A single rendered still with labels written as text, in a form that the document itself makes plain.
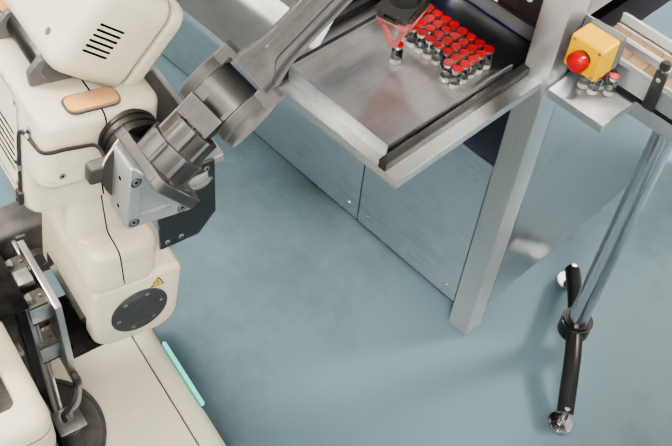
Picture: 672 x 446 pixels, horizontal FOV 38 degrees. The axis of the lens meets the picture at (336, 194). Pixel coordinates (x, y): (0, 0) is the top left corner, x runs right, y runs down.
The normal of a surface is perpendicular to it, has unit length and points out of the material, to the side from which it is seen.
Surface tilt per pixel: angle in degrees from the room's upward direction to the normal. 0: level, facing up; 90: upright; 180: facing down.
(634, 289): 0
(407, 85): 0
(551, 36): 90
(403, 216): 90
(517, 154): 90
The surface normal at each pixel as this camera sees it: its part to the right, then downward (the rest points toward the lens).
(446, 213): -0.72, 0.48
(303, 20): -0.12, 0.14
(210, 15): 0.08, -0.66
